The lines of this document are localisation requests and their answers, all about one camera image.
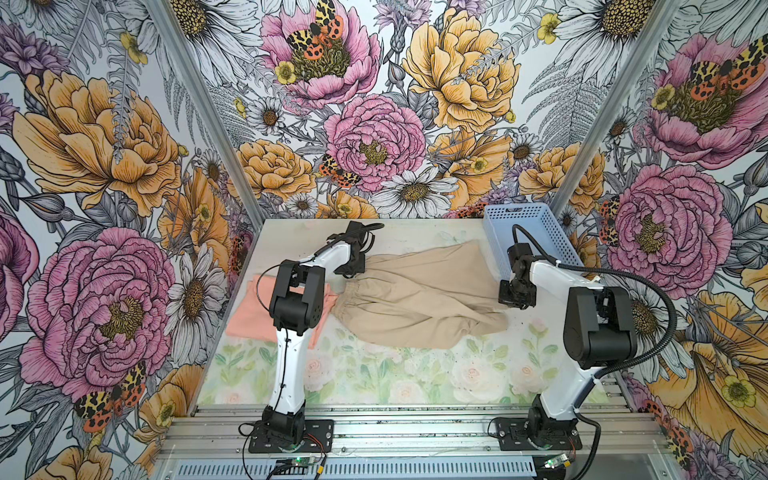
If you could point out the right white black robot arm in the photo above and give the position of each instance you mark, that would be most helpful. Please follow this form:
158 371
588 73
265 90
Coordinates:
597 333

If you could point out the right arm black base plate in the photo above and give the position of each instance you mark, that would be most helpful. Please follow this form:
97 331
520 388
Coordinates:
514 434

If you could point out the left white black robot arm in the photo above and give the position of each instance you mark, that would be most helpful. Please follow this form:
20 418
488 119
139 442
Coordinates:
296 306

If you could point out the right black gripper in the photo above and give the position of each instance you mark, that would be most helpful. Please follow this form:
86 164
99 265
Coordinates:
504 296

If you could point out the aluminium corner post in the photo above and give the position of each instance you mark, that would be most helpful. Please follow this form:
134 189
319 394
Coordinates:
172 36
651 35

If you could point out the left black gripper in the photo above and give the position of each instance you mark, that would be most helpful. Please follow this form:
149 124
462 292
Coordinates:
357 269

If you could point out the white vented cable duct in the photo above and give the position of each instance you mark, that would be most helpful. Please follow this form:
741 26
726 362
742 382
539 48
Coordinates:
490 467

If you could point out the left aluminium corner post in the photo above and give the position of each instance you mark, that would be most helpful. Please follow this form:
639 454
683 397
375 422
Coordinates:
172 36

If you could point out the green circuit board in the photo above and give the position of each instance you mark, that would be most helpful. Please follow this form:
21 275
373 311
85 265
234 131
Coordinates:
299 466

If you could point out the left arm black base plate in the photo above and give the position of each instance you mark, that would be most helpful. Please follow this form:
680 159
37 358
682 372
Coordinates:
313 436

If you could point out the right aluminium corner post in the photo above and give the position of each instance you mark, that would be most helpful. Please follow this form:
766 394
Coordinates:
651 35

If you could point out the peach graphic t-shirt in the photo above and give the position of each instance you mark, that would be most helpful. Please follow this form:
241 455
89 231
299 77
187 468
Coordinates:
250 320

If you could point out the light blue plastic basket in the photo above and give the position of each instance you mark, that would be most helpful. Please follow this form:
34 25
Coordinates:
538 220

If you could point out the beige drawstring shorts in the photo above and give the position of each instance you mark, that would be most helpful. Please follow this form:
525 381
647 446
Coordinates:
428 299

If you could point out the aluminium rail frame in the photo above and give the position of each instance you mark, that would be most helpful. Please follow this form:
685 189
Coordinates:
409 431

